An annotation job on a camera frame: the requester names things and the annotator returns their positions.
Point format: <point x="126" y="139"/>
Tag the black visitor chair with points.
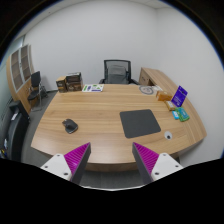
<point x="36" y="90"/>

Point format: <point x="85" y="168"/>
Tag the dark brown box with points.
<point x="74" y="81"/>

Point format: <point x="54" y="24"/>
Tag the small brown box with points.
<point x="61" y="84"/>

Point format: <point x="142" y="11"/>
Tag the black computer mouse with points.
<point x="70" y="126"/>

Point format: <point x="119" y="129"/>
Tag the beige flat box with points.
<point x="170" y="105"/>

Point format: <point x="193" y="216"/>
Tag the green white leaflet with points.
<point x="93" y="88"/>

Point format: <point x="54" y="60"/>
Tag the green packet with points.
<point x="183" y="116"/>

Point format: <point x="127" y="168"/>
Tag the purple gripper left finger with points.
<point x="70" y="166"/>

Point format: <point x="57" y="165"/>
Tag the dark grey mouse pad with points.
<point x="139" y="123"/>

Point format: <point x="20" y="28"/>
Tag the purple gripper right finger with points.
<point x="153" y="166"/>

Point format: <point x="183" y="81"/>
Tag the purple standing card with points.
<point x="179" y="96"/>

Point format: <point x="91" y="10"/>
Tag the white round desk grommet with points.
<point x="168" y="135"/>

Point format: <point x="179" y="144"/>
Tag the black mesh office chair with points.
<point x="117" y="72"/>

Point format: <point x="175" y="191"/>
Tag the wooden side cabinet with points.
<point x="157" y="80"/>

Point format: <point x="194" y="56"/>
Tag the orange cardboard box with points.
<point x="163" y="96"/>

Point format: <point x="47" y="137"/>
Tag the wooden glass-door bookcase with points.
<point x="19" y="68"/>

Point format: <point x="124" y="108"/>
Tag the blue packet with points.
<point x="175" y="115"/>

